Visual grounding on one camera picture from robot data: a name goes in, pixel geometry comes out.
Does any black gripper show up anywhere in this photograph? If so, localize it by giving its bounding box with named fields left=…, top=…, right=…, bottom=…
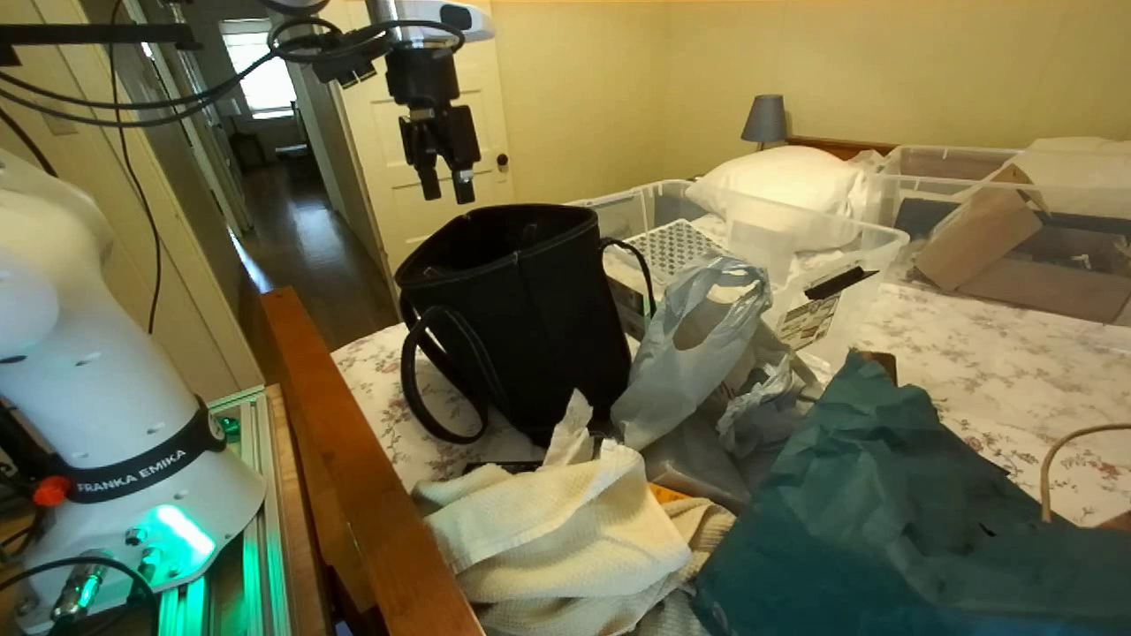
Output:
left=386, top=41, right=485, bottom=209

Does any floral bedspread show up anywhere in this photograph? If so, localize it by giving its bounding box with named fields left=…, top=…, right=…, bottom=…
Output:
left=327, top=273, right=1131, bottom=532

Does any grey table lamp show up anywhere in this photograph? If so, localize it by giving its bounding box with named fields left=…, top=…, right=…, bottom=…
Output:
left=738, top=93, right=795, bottom=151

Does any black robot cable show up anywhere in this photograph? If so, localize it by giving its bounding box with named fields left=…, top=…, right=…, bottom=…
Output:
left=0, top=11, right=400, bottom=134

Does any white pillow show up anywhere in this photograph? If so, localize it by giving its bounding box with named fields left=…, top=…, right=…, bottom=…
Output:
left=686, top=140, right=875, bottom=222

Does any wooden bed frame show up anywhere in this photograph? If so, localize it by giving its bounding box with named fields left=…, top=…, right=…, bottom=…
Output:
left=240, top=287, right=486, bottom=636

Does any teal cloth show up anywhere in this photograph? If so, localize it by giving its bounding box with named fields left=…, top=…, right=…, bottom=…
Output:
left=686, top=349, right=1131, bottom=636

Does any grey plastic shopping bag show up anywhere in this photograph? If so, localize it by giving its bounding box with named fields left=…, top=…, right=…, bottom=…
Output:
left=608, top=255, right=775, bottom=451

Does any green-lit robot base platform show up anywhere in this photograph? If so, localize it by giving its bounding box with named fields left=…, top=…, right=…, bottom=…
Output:
left=150, top=386, right=301, bottom=636

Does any grey cloth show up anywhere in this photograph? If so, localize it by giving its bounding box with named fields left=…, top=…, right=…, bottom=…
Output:
left=638, top=349, right=831, bottom=514

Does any tan cable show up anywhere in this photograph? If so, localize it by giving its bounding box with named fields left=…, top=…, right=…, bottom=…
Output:
left=1035, top=421, right=1131, bottom=529

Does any cream cloth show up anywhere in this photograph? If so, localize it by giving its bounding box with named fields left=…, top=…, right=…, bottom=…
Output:
left=412, top=391, right=735, bottom=636

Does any black metal stand bar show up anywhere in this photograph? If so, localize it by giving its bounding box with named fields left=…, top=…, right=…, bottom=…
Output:
left=0, top=19, right=205, bottom=71

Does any wooden headboard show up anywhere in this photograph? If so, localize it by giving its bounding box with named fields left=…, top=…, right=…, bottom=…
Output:
left=783, top=134, right=897, bottom=165

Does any white door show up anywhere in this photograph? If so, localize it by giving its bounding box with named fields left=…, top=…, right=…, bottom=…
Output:
left=315, top=0, right=519, bottom=279

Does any brown cardboard box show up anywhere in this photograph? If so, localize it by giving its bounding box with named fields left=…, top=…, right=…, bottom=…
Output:
left=915, top=179, right=1131, bottom=328

